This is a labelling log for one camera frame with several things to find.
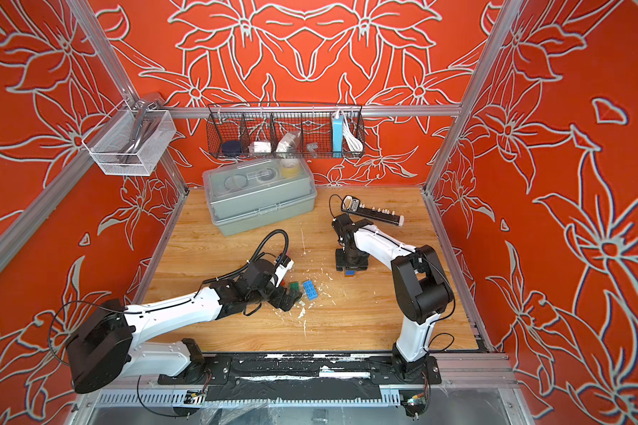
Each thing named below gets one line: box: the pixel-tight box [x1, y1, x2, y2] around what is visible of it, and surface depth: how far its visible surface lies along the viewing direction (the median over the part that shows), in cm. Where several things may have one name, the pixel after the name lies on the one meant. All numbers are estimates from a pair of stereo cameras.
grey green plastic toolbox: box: [202, 157, 318, 237], surface depth 100 cm
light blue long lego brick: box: [303, 279, 319, 301], surface depth 89 cm
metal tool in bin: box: [120, 99, 162, 166], surface depth 85 cm
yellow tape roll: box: [280, 157, 301, 179], surface depth 105 cm
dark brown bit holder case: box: [341, 194, 405, 227], surface depth 112 cm
